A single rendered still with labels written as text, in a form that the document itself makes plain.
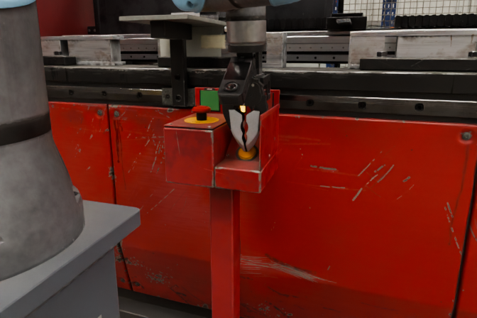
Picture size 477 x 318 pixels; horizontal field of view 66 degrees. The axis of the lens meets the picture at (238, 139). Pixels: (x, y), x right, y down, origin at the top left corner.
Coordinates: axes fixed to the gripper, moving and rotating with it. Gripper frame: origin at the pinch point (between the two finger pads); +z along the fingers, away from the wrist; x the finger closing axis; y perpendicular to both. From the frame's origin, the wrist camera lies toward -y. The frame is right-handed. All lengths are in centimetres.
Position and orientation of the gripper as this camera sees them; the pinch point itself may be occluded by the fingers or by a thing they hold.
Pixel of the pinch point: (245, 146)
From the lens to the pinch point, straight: 74.8
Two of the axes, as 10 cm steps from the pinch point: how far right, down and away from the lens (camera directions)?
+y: 3.0, -3.0, 9.0
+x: -9.5, -0.7, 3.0
